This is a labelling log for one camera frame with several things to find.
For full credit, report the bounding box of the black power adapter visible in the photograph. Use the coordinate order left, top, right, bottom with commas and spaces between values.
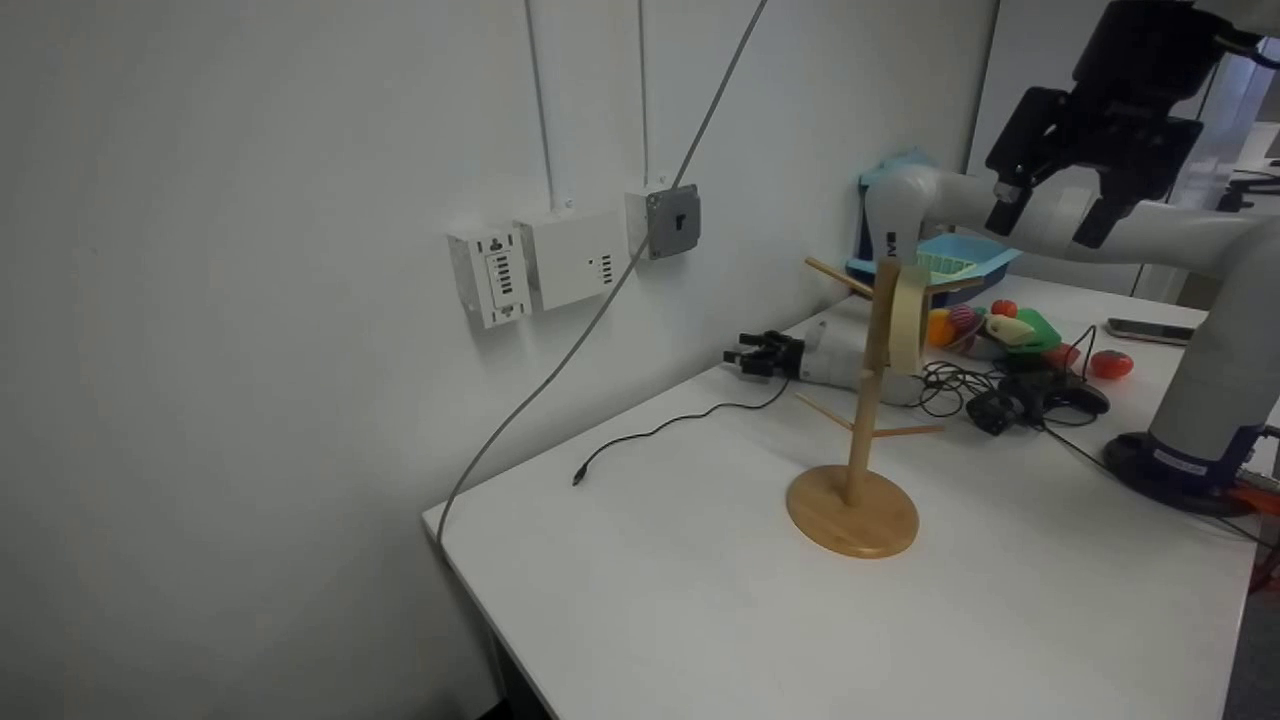
966, 389, 1033, 435

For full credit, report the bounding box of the grey wall cable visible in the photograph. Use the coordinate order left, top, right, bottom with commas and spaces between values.
434, 0, 775, 542

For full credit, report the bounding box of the teal plastic box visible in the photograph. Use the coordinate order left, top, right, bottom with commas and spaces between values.
917, 227, 1025, 290

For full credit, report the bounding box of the round red toy food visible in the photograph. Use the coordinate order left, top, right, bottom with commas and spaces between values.
1086, 348, 1136, 389

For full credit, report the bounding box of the black cable with plug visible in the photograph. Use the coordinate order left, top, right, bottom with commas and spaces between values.
570, 375, 795, 486

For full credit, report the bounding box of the dark flat remote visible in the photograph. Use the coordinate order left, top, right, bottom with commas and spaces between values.
1100, 311, 1197, 353

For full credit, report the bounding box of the wooden peg stand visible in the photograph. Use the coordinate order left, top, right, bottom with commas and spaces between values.
782, 253, 951, 565

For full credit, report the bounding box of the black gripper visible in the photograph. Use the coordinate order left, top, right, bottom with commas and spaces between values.
984, 0, 1226, 253

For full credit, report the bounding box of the white wall conduit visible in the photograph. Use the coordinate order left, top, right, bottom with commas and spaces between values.
521, 0, 559, 215
634, 0, 656, 190

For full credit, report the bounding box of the white labelled wall box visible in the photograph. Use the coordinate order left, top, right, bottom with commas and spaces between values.
447, 219, 537, 331

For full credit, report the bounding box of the plain white wall box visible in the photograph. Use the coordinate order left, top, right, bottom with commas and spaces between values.
512, 200, 634, 314

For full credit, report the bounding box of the grey junction box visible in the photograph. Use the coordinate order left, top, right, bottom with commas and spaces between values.
623, 181, 709, 260

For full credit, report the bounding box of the tangled thin black cable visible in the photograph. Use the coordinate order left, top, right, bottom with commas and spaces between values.
917, 354, 1015, 423

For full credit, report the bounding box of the green toy vegetable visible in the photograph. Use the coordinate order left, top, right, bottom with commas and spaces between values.
984, 306, 1068, 354

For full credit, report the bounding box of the black round cobot base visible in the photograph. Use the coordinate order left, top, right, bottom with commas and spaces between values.
1100, 423, 1280, 521

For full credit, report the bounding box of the dark vertical wall trim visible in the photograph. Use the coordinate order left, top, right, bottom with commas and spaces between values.
959, 0, 1005, 176

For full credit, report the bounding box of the black handheld controller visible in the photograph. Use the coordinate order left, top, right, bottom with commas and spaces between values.
1005, 365, 1111, 429

